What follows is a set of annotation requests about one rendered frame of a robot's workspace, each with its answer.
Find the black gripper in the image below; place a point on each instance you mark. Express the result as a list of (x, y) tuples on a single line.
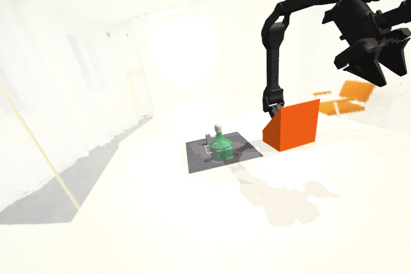
[(366, 52)]

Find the grey flat mat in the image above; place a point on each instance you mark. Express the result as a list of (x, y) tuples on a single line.
[(199, 155)]

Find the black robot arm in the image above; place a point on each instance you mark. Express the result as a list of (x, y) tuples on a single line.
[(341, 14)]

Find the green glass bottle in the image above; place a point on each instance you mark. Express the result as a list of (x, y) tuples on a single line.
[(220, 148)]

